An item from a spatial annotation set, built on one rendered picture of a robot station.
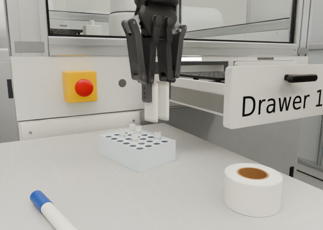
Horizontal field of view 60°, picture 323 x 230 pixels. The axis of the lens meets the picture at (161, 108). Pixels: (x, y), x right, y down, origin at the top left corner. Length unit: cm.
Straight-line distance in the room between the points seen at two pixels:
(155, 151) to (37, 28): 40
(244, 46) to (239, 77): 48
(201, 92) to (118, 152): 21
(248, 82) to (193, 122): 39
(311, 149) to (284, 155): 155
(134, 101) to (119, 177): 36
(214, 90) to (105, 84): 30
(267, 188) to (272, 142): 80
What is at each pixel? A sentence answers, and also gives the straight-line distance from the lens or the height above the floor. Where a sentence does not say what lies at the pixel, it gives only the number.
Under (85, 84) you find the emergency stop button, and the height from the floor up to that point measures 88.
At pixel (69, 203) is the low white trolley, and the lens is 39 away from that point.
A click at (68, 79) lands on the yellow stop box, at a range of 67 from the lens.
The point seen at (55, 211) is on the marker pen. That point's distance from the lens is 35.
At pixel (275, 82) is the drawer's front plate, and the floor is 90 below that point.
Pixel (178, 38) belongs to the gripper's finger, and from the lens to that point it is 52.
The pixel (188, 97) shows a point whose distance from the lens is 63.
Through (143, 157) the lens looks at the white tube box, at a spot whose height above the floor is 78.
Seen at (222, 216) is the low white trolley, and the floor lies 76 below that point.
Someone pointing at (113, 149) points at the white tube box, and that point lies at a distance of 51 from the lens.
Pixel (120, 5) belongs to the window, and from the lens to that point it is 78.
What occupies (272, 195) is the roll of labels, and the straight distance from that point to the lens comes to 36.
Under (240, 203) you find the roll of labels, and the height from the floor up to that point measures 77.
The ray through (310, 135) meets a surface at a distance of 275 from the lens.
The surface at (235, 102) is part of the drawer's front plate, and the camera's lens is 50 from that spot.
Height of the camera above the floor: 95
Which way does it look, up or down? 11 degrees down
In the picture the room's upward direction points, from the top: straight up
